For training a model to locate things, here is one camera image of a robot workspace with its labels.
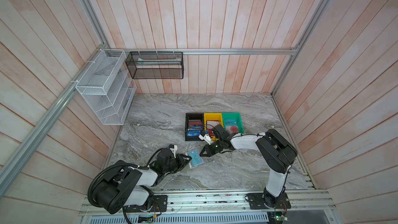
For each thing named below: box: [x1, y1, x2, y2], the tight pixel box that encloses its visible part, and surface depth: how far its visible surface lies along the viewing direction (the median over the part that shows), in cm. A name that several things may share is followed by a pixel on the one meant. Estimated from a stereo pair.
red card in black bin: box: [188, 120, 203, 125], surface depth 103 cm
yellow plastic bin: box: [203, 112, 224, 142], surface depth 103 cm
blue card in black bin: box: [186, 130, 202, 137], surface depth 98 cm
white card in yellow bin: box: [206, 120, 220, 131], surface depth 103 cm
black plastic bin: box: [185, 112, 205, 142], surface depth 100 cm
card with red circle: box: [225, 125, 239, 135], surface depth 100 cm
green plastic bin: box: [221, 112, 245, 135], surface depth 102 cm
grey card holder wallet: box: [185, 149, 205, 170], surface depth 88 cm
